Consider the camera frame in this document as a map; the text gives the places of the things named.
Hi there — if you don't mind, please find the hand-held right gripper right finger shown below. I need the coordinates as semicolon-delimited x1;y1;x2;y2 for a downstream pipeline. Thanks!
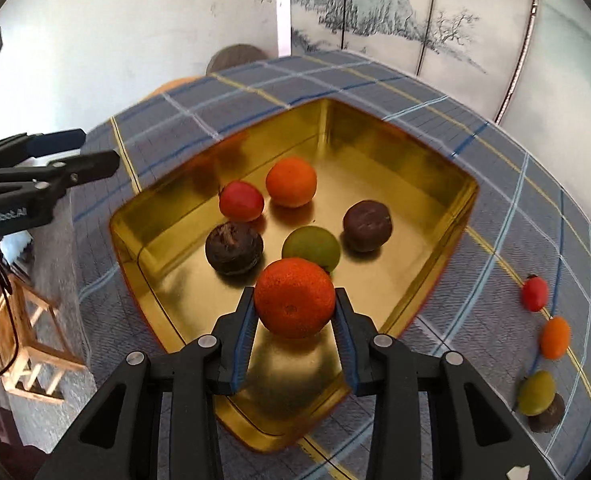
332;288;552;480

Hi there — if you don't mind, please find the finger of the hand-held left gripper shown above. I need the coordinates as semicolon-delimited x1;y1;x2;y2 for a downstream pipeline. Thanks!
0;150;121;200
0;129;87;172

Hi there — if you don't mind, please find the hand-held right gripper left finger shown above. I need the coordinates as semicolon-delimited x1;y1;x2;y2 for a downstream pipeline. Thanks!
35;287;259;480

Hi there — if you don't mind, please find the large orange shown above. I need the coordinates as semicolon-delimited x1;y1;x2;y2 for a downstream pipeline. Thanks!
254;258;337;339

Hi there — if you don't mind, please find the gold metal tin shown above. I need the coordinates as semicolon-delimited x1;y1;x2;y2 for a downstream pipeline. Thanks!
109;99;480;453

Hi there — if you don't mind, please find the dark brown passion fruit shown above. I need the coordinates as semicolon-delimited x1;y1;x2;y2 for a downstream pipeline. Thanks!
205;222;264;276
528;393;566;434
343;200;393;253

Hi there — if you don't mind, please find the green citrus fruit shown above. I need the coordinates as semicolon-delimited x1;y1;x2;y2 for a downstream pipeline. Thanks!
282;226;341;274
518;371;557;416

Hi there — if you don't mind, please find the round orange stool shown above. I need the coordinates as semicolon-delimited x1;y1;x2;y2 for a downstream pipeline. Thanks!
151;76;207;99

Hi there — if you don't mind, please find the red tomato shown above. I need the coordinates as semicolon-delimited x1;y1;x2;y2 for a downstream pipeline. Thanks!
218;181;265;222
521;275;549;312

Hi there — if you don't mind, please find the wooden stool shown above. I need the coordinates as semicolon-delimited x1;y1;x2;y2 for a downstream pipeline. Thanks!
0;275;89;406

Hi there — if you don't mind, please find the round brown stool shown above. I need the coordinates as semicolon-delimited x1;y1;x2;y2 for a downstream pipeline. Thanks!
206;44;268;75

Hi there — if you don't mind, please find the small orange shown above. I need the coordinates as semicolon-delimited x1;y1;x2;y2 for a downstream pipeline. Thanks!
539;317;572;360

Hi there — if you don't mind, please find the grey plaid tablecloth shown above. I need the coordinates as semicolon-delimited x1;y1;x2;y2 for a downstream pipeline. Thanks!
70;50;591;480

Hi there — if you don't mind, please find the painted folding screen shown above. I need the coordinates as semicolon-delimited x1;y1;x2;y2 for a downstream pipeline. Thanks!
290;0;591;226

